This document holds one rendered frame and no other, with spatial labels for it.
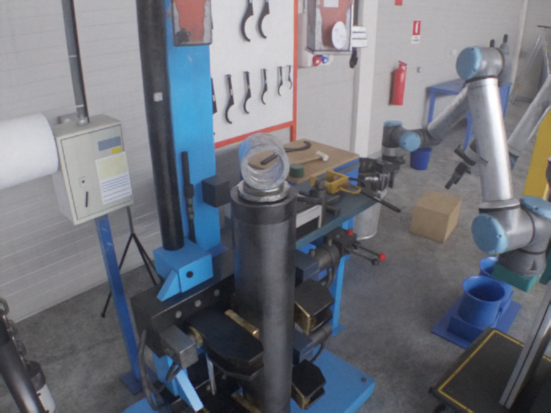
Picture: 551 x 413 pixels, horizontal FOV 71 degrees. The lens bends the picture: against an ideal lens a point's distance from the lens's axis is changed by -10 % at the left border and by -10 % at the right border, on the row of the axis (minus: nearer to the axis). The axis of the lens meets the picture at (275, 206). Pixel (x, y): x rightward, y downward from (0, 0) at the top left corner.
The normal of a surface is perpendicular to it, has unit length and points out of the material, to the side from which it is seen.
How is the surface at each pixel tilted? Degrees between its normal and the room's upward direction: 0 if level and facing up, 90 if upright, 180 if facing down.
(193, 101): 90
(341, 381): 0
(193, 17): 90
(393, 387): 0
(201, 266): 90
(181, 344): 0
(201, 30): 90
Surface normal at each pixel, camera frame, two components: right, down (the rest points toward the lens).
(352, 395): 0.00, -0.89
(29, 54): 0.72, 0.31
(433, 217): -0.60, 0.36
